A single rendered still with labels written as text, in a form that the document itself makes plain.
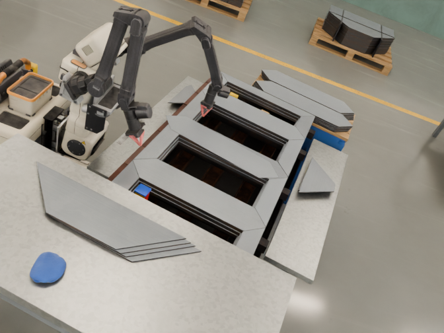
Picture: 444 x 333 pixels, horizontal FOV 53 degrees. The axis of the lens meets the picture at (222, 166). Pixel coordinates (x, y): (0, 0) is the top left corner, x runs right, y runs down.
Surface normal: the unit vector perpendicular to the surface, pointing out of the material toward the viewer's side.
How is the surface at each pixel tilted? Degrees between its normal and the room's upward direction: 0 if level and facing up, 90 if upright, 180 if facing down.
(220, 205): 0
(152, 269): 0
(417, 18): 90
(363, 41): 90
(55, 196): 0
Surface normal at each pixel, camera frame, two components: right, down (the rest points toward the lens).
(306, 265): 0.29, -0.73
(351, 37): -0.27, 0.57
